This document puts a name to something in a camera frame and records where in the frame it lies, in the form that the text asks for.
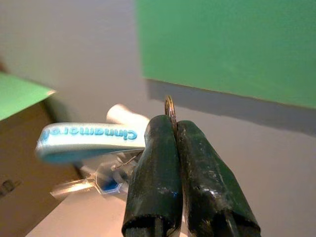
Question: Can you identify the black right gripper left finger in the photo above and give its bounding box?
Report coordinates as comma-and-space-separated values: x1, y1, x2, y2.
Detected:
121, 114, 183, 237

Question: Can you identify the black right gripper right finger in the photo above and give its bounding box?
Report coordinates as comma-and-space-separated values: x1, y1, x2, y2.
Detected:
177, 120, 262, 237

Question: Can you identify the key bunch with blue tag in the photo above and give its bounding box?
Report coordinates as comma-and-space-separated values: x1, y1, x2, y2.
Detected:
34, 95, 178, 198

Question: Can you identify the brown cardboard box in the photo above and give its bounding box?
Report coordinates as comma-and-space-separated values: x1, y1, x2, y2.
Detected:
0, 100, 82, 237

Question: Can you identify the green wall board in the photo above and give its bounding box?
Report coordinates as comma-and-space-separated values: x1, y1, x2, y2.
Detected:
135, 0, 316, 110

